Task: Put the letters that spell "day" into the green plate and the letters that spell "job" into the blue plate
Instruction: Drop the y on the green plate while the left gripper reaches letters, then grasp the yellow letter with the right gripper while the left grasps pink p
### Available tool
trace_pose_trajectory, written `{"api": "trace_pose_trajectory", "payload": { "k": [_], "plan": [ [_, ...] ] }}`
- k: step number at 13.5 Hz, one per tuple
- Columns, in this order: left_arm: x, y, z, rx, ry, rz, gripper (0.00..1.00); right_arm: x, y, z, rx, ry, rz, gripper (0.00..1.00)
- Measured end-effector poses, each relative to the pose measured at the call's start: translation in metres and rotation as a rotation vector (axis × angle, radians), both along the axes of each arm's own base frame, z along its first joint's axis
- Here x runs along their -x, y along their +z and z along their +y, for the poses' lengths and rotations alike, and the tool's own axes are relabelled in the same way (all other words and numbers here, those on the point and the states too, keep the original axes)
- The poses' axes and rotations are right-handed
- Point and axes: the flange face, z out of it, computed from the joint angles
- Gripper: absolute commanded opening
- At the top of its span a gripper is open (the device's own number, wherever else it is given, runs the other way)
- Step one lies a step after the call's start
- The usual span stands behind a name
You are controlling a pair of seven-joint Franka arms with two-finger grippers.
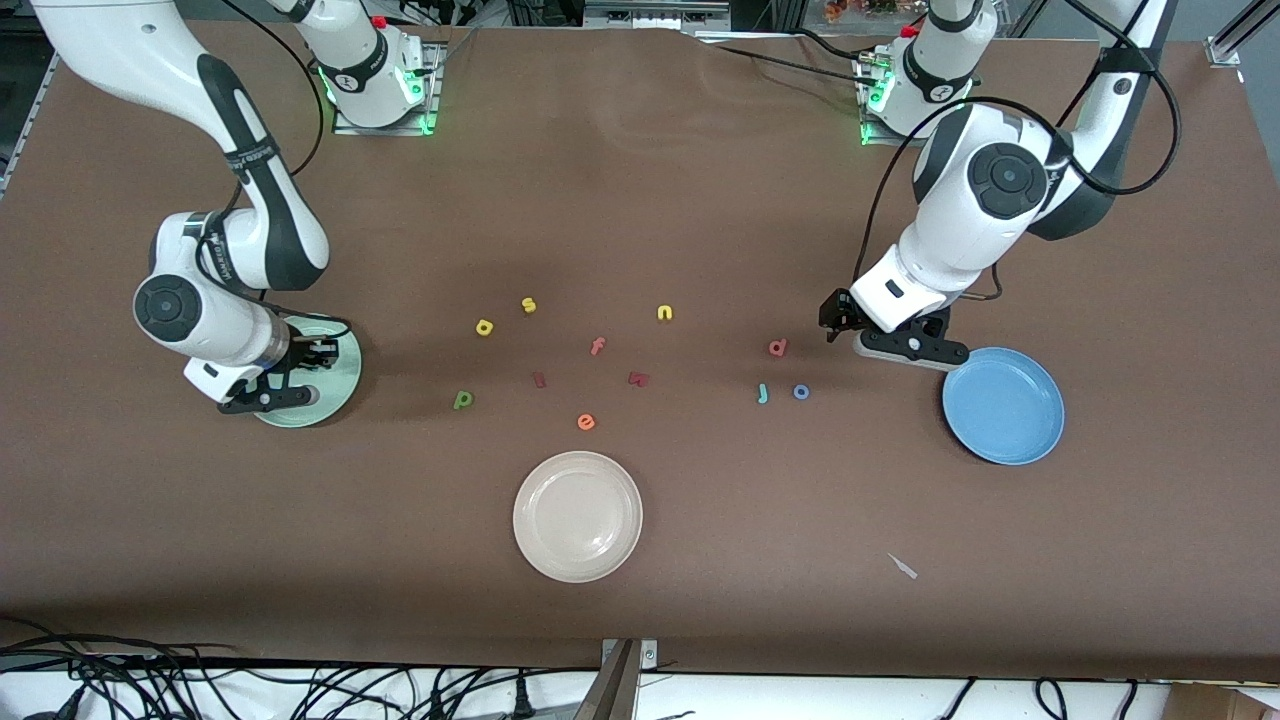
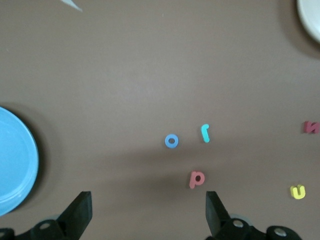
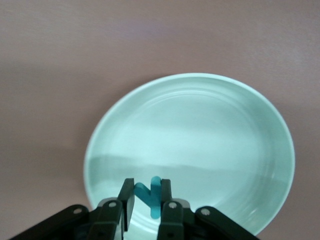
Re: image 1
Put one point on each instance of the light green plate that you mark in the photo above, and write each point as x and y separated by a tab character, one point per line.
335	395

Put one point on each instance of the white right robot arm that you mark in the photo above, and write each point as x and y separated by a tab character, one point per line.
200	310

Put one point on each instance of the green letter d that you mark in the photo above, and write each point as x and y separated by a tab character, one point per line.
463	401

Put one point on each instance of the brown cardboard box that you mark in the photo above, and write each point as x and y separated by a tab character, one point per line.
1220	703

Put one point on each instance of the pink letter d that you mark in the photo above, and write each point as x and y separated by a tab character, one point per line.
778	348

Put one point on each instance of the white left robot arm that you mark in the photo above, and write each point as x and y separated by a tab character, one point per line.
990	190

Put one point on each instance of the blue plate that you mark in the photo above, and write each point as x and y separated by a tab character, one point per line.
1003	410

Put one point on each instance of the white paper scrap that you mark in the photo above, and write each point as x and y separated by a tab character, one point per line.
903	567

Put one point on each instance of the metal table clamp bracket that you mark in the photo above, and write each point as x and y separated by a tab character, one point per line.
615	685

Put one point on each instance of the black power plug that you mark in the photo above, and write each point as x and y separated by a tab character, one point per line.
521	700

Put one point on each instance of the grey metal rail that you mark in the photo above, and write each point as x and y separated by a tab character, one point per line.
655	12

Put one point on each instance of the cream white plate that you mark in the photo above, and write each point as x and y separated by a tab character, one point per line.
577	517

